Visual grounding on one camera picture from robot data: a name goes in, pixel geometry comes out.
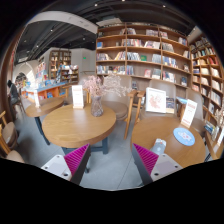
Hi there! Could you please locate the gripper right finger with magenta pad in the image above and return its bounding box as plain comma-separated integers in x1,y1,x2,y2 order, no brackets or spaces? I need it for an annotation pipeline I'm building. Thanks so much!
132,144,182,185

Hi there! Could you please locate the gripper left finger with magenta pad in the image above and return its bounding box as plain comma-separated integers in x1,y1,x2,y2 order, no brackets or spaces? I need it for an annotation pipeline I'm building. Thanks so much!
42,144,91,185

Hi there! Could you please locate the grey computer mouse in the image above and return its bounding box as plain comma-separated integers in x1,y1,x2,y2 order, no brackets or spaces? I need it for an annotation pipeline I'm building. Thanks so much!
151,138,166,155

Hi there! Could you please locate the round blue mouse pad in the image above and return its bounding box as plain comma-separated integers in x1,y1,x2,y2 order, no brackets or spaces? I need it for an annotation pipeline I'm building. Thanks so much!
173,128,195,146

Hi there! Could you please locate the round wooden table right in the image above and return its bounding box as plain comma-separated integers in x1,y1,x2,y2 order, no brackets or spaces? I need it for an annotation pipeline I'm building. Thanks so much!
131,116,206,168

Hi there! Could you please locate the round wooden table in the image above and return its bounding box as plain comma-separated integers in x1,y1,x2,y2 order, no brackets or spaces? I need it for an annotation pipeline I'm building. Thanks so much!
42,104,116,154
131,116,206,168
25,97,64,145

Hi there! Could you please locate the round wooden table centre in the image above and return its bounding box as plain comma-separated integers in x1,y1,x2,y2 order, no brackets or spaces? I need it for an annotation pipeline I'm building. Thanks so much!
42,104,116,154

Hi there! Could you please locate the white framed picture board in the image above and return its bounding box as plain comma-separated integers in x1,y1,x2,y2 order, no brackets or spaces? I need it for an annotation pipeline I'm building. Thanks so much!
146,87,166,113

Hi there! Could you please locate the round wooden table far left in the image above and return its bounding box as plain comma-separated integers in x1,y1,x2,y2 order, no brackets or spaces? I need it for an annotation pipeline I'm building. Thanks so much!
25,97,64,145

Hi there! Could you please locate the white and red sign card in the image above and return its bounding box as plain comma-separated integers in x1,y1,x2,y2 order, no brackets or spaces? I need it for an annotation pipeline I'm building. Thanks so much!
72,85,84,108
181,99,197,128

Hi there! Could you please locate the beige upholstered wooden armchair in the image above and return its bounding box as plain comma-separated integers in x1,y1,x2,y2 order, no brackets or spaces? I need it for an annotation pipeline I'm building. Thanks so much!
102,74,137,138
132,79,178,125

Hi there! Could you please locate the blue and orange display counter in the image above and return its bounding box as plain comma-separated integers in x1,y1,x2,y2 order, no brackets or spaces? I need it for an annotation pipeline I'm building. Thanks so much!
21,82,65,103

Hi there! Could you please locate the glass vase with pink flowers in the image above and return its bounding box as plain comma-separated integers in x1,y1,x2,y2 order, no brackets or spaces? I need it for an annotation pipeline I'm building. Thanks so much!
83,74,131,117

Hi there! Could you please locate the distant wooden bookshelf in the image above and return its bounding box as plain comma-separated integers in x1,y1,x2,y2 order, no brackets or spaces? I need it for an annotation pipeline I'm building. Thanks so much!
49,50,79,83

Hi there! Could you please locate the large wooden bookshelf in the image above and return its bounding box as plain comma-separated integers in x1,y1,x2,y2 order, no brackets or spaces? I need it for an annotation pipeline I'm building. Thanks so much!
96,22,192,97

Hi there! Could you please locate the side wooden bookshelf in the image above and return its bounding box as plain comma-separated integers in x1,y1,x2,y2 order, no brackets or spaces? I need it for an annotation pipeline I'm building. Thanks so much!
189,34,224,134

